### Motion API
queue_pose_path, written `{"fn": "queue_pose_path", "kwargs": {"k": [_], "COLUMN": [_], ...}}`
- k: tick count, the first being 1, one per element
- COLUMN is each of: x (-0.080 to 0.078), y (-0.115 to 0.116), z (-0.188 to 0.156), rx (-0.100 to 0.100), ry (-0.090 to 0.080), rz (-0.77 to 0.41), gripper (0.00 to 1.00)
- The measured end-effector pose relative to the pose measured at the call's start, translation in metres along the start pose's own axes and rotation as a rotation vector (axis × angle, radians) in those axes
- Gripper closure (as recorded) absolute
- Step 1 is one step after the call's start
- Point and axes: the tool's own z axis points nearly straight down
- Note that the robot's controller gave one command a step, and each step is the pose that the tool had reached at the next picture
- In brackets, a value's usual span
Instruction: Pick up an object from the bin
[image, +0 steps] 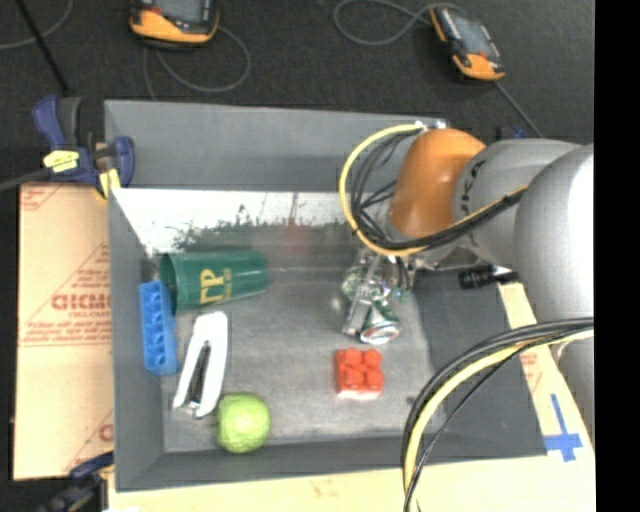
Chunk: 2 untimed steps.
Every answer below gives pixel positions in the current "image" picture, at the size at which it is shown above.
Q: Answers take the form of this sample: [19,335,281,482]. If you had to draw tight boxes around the brown cardboard board, red print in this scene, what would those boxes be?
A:
[12,182,115,481]

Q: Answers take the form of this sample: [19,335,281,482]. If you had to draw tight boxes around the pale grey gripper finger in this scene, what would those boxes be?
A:
[341,293,370,337]

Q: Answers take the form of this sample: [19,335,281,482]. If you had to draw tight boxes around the white stapler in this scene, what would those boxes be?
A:
[172,310,230,420]

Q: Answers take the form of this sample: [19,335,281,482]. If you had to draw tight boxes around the dark green plastic cup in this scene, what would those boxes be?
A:
[158,248,272,317]

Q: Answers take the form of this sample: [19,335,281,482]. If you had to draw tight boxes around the blue toy brick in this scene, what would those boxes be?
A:
[138,279,180,377]

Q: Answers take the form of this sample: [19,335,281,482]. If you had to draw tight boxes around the green apple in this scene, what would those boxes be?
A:
[214,392,273,455]

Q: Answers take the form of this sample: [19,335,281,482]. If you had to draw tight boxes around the grey metal bin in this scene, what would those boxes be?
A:
[103,98,549,492]

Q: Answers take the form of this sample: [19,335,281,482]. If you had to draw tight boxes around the red toy brick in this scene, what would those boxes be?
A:
[333,347,386,401]

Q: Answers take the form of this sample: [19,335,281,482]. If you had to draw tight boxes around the crushed silver can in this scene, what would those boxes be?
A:
[357,300,404,347]

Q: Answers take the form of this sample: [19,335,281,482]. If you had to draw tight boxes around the black cylinder on white bracket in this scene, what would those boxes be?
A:
[457,263,521,291]

